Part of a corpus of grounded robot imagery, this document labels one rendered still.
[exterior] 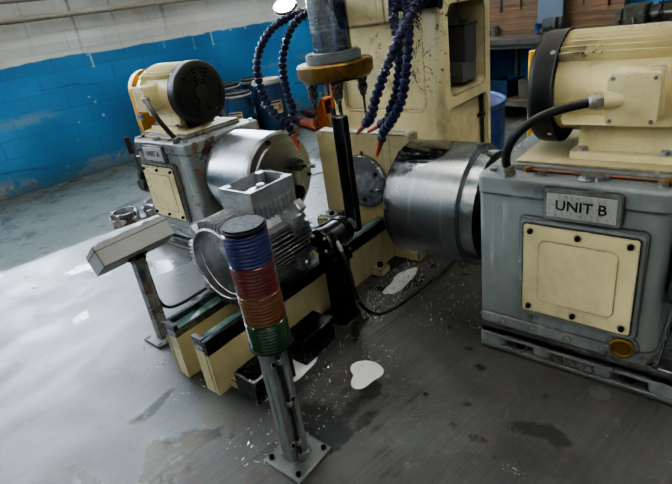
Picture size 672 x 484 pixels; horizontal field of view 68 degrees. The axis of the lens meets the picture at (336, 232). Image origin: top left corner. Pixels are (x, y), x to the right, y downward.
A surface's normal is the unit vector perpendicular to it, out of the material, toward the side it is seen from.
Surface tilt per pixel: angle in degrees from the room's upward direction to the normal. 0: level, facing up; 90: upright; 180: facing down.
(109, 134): 90
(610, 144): 79
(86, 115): 90
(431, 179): 51
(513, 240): 89
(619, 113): 90
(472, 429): 0
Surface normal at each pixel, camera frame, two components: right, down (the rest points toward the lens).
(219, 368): 0.77, 0.17
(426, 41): -0.62, 0.40
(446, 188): -0.59, -0.19
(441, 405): -0.14, -0.90
